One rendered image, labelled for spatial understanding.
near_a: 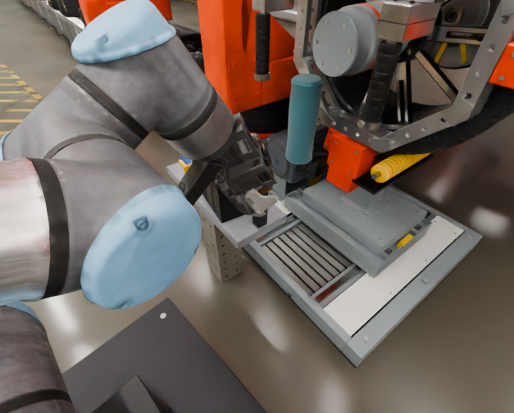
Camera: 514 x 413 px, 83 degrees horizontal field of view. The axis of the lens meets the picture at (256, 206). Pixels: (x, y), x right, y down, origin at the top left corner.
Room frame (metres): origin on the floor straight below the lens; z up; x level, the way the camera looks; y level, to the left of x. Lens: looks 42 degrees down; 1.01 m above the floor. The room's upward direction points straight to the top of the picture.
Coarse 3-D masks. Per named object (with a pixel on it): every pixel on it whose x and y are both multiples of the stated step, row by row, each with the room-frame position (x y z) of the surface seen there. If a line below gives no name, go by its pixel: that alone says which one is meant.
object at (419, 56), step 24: (336, 0) 1.05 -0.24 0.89; (360, 0) 1.13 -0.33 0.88; (408, 48) 0.87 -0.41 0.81; (408, 72) 0.82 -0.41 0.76; (432, 72) 0.76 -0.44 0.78; (360, 96) 0.97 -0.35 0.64; (408, 96) 0.80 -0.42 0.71; (456, 96) 0.70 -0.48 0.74; (384, 120) 0.83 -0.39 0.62; (408, 120) 0.77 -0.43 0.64
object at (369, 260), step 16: (288, 208) 1.00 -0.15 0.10; (304, 208) 0.93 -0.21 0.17; (320, 224) 0.85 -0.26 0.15; (336, 224) 0.85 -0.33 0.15; (336, 240) 0.78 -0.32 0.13; (352, 240) 0.77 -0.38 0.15; (400, 240) 0.77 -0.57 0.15; (416, 240) 0.80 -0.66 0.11; (352, 256) 0.71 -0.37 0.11; (368, 256) 0.67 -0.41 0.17; (384, 256) 0.67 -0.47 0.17; (368, 272) 0.65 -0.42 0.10
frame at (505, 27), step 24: (312, 0) 1.02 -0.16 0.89; (504, 0) 0.60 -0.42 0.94; (312, 24) 1.01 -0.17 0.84; (504, 24) 0.60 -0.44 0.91; (480, 48) 0.61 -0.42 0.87; (504, 48) 0.58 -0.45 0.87; (312, 72) 0.96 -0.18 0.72; (480, 72) 0.63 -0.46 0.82; (480, 96) 0.58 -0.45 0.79; (336, 120) 0.84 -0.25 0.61; (432, 120) 0.63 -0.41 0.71; (456, 120) 0.59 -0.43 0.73; (384, 144) 0.70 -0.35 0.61
